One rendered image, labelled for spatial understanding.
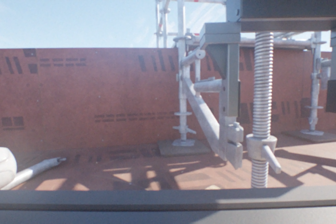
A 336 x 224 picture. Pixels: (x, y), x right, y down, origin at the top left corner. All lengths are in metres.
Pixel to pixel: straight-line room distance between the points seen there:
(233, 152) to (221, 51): 0.42
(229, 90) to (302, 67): 1.68
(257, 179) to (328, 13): 0.37
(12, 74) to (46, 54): 0.25
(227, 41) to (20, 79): 1.41
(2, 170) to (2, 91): 1.11
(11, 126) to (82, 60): 0.65
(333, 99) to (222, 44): 0.15
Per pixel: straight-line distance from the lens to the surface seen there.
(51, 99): 1.42
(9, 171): 0.50
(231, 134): 0.57
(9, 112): 1.56
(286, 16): 0.23
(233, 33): 0.21
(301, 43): 1.70
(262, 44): 0.47
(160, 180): 0.82
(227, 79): 0.20
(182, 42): 1.23
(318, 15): 0.25
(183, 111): 1.19
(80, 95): 1.34
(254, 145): 0.46
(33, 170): 1.05
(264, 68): 0.46
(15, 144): 1.58
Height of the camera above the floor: 0.39
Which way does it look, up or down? 7 degrees down
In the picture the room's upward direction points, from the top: 2 degrees counter-clockwise
